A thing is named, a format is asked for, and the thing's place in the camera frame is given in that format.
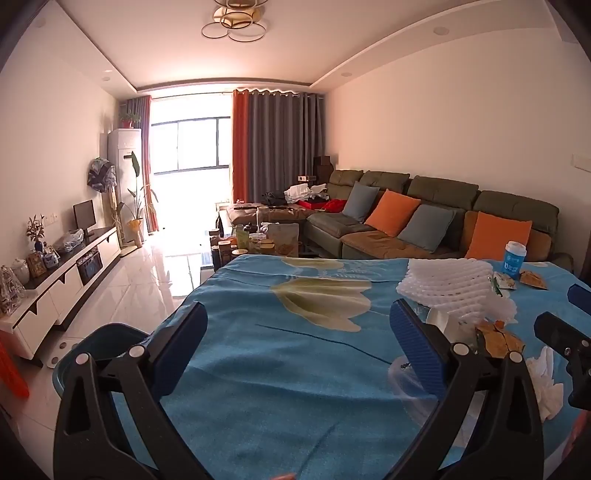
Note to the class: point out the stack of white foam nets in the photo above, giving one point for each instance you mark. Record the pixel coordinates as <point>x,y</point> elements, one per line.
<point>450,286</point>

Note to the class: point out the green sofa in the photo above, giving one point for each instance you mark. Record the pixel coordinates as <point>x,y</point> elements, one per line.
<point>438,189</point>

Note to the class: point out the dark coffee table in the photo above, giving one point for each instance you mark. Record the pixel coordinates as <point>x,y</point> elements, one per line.
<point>221,265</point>

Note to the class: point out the small plant in blue vase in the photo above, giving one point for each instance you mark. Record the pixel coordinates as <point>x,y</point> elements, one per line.
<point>36,233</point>

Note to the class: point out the group of snack jars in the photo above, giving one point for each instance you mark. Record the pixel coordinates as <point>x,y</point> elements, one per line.
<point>238,244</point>

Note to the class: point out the blue white porcelain teapot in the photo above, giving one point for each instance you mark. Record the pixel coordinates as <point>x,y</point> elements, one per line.
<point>51,257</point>

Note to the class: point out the clear plastic packaging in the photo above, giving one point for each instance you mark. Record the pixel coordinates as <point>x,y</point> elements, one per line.
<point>411,392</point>

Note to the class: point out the white TV cabinet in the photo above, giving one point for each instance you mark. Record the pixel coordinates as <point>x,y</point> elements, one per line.
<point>69,281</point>

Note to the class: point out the orange peel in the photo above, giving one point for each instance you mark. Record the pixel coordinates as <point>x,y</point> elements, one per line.
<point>501,339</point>

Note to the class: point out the white wall switch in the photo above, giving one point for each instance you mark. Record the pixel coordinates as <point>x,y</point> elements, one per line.
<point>581,160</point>

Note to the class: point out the blue-grey cushion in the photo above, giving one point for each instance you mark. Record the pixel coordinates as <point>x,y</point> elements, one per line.
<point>360,201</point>
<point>427,228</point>

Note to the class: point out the brown stacked boxes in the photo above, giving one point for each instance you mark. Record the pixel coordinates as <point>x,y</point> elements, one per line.
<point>323,168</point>

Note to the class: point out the black monitor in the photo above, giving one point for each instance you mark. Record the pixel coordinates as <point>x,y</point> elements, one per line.
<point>84,216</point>

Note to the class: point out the pile of white clothes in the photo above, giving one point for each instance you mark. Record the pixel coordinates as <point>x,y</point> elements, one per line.
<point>304,191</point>

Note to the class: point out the large window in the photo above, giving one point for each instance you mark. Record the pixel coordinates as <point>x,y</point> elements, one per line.
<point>191,143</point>

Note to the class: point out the small potted plant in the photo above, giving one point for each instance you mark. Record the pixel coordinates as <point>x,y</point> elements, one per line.
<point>129,119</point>

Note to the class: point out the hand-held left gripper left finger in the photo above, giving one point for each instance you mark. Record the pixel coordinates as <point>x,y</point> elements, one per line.
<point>182,346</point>

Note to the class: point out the orange and grey curtain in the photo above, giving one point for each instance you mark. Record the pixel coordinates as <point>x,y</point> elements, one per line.
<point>272,152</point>
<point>145,138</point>

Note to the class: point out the brown snack wrapper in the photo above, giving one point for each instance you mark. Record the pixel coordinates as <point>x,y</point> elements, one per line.
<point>533,280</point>

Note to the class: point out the fan with patterned cover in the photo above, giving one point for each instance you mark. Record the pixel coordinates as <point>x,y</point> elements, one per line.
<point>100,174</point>

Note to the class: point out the clear green snack wrapper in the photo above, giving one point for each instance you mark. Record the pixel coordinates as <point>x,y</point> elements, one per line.
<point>504,281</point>

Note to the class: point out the white crumpled tissue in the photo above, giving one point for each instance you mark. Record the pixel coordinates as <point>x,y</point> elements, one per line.
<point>547,383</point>

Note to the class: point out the clear plastic bag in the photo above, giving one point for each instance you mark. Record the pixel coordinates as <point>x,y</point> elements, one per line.
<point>72,241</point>

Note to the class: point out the clear glass ornament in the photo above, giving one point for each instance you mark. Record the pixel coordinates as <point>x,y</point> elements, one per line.
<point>11,290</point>

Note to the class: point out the blue floral tablecloth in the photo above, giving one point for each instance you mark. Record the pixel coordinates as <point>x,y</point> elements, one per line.
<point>300,369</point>

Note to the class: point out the orange cushion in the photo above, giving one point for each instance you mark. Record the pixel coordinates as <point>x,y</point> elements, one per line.
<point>496,235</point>
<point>392,212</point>

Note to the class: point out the white ceramic jar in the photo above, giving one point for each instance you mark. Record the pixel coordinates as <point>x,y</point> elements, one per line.
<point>20,270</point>

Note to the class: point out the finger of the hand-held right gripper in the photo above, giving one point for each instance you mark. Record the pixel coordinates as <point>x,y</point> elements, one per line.
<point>581,295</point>
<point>558,334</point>

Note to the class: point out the brown sofa seat pad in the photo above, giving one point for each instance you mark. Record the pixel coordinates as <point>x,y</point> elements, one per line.
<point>383,242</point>

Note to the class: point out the white standing air conditioner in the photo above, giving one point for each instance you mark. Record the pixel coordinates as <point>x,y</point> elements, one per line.
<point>122,161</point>

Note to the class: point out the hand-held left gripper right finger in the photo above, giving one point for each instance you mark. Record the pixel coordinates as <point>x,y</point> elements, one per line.
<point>418,346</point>

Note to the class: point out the tall plant in yellow pot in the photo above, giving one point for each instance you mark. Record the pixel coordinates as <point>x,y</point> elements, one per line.
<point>136,210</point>

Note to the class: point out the red cloth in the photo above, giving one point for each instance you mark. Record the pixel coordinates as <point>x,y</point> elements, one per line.
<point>330,205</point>

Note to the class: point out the tan paper bag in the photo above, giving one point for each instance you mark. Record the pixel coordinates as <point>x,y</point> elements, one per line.
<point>282,240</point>

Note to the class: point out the framed picture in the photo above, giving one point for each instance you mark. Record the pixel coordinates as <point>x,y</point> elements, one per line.
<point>36,264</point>

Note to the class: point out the blue white paper cup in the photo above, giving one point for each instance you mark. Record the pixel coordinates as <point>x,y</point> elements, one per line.
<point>515,263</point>

